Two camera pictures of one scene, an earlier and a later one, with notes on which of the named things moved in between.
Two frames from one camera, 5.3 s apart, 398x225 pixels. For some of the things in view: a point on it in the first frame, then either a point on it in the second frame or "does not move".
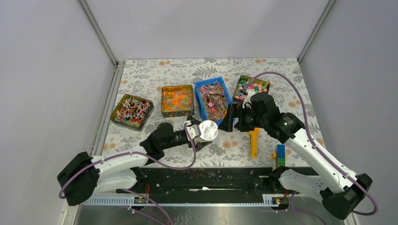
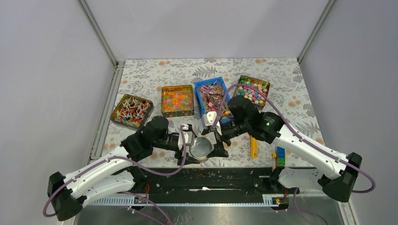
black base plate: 237,181 does not move
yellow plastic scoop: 254,142 does not move
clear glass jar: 198,139 -> 202,160
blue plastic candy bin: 214,97 does not move
